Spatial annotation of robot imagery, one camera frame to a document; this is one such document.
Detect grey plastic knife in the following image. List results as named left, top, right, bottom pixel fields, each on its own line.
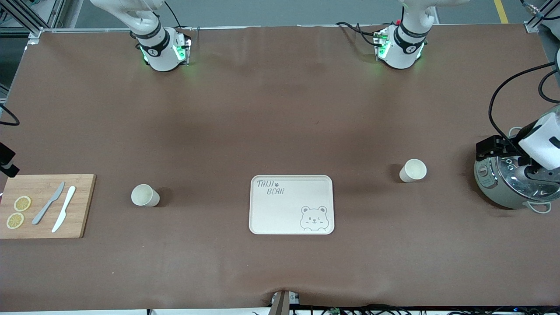
left=31, top=182, right=66, bottom=225

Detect white plastic knife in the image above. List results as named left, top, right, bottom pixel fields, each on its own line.
left=51, top=186, right=77, bottom=233

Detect aluminium frame profile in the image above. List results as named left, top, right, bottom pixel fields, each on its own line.
left=0, top=0, right=66, bottom=40
left=523, top=0, right=560, bottom=33

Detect cream bear print tray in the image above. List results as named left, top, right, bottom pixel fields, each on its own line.
left=249, top=175, right=335, bottom=235

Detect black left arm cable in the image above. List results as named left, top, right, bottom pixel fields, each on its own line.
left=489, top=61, right=560, bottom=145

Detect white plastic cup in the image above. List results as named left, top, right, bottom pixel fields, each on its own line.
left=399, top=158, right=427, bottom=183
left=131, top=184, right=161, bottom=207

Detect glass pot lid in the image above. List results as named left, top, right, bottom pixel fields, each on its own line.
left=494, top=151, right=560, bottom=202

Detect bamboo cutting board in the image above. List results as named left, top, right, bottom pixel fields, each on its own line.
left=0, top=174, right=97, bottom=239

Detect grey-green cooking pot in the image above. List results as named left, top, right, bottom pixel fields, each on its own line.
left=474, top=127, right=553, bottom=214

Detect brown table mat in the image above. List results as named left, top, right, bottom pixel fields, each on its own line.
left=0, top=24, right=560, bottom=312

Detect black right base cable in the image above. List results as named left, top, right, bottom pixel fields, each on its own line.
left=164, top=0, right=182, bottom=28

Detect black left base cables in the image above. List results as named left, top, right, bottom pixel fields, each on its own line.
left=336, top=21, right=381, bottom=49

